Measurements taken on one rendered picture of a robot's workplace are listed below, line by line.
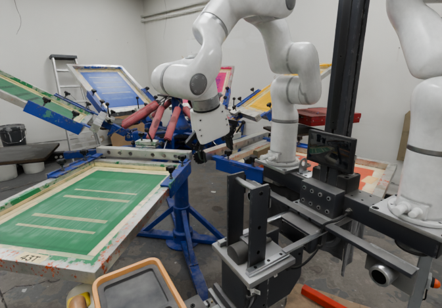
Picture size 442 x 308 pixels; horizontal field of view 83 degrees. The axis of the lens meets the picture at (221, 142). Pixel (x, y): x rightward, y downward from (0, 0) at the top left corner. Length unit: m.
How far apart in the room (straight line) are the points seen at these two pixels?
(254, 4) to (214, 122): 0.30
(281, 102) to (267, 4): 0.35
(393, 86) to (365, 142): 0.68
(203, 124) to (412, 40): 0.52
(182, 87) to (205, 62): 0.07
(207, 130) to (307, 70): 0.35
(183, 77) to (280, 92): 0.44
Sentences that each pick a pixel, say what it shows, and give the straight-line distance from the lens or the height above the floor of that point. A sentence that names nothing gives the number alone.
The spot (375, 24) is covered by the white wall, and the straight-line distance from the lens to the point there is 3.40.
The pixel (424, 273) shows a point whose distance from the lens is 1.39.
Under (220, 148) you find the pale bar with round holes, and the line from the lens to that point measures 1.47.
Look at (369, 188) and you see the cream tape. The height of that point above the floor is 0.96.
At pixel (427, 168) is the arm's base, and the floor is 1.26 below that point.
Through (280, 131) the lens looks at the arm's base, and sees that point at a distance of 0.91.
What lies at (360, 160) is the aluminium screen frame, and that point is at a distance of 1.65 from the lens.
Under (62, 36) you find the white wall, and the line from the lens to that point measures 5.15.
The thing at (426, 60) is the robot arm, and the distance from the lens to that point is 0.72.
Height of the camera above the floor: 1.45
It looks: 15 degrees down
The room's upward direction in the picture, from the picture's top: straight up
